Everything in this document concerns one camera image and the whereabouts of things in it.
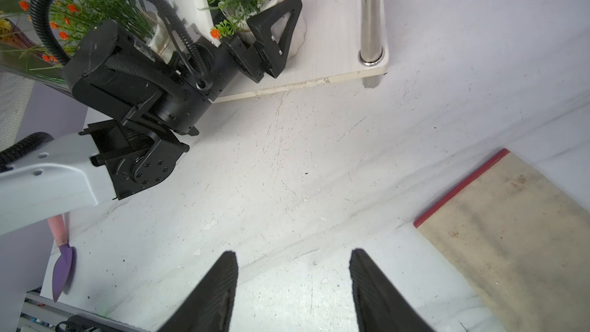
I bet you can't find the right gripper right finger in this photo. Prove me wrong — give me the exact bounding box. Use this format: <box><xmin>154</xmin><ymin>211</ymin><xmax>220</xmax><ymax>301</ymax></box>
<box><xmin>349</xmin><ymin>248</ymin><xmax>433</xmax><ymax>331</ymax></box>

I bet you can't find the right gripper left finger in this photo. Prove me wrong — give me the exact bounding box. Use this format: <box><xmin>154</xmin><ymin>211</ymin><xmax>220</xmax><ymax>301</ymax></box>
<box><xmin>160</xmin><ymin>251</ymin><xmax>238</xmax><ymax>332</ymax></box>

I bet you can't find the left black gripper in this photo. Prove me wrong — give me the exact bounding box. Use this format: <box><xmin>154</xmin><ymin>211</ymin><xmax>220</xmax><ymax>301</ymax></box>
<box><xmin>209</xmin><ymin>0</ymin><xmax>304</xmax><ymax>85</ymax></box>

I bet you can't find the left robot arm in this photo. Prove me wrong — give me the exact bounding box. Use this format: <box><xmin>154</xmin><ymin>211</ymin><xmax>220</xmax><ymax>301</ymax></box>
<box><xmin>1</xmin><ymin>0</ymin><xmax>303</xmax><ymax>234</ymax></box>

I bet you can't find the beige work glove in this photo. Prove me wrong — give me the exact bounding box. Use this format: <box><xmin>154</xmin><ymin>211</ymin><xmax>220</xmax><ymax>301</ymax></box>
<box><xmin>414</xmin><ymin>149</ymin><xmax>589</xmax><ymax>331</ymax></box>

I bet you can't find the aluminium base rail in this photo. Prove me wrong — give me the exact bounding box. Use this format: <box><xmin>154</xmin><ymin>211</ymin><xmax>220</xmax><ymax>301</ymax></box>
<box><xmin>17</xmin><ymin>290</ymin><xmax>142</xmax><ymax>331</ymax></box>

